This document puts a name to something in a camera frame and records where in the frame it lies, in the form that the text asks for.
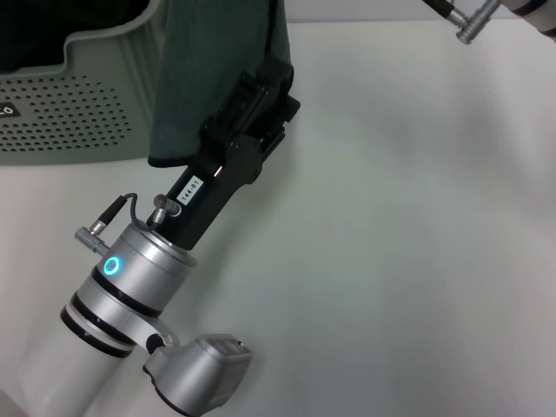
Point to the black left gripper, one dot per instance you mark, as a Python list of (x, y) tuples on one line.
[(217, 191)]

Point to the yellow and dark green towel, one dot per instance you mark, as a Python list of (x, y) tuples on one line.
[(204, 65)]

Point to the grey-green perforated storage box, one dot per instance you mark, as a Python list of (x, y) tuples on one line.
[(78, 113)]

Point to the black logo label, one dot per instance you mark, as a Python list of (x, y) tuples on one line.
[(8, 110)]

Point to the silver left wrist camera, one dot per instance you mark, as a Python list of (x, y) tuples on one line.
[(200, 369)]

